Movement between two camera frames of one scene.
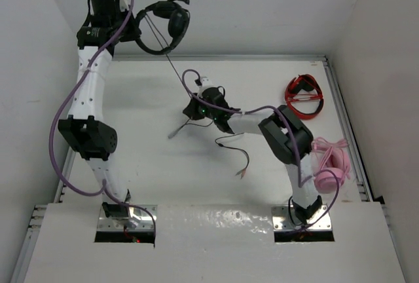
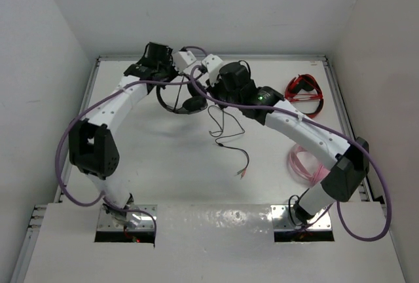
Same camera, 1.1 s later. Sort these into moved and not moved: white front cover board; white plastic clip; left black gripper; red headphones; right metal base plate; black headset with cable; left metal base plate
Moved: black headset with cable; left black gripper; white plastic clip
Not moved: white front cover board; left metal base plate; red headphones; right metal base plate
